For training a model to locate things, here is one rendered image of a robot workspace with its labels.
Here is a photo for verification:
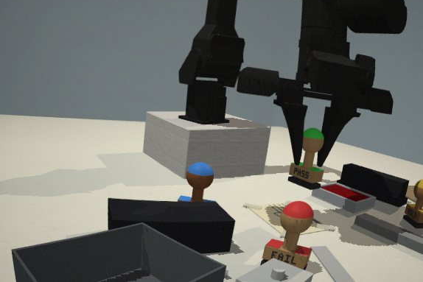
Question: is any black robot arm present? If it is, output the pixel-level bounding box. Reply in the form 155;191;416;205
178;0;407;124

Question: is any wooden fail stamp with red knob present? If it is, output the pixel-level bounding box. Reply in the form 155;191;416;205
260;201;314;270

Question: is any brown flat board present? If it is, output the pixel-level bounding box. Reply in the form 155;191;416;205
405;186;417;203

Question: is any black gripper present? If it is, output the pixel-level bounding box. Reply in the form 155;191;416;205
237;27;393;167

